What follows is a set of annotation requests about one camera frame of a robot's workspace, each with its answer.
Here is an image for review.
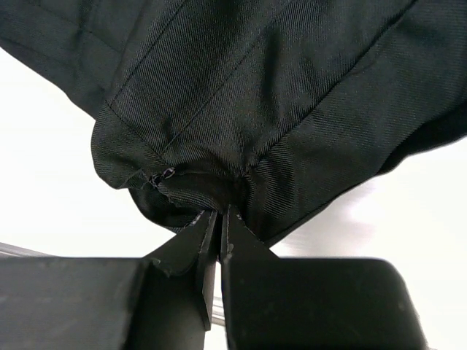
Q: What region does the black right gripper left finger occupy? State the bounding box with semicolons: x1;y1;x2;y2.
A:
1;211;217;349

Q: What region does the black pleated skirt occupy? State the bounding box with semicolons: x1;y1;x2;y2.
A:
1;1;466;245

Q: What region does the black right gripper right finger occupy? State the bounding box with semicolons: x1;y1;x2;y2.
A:
220;207;427;350

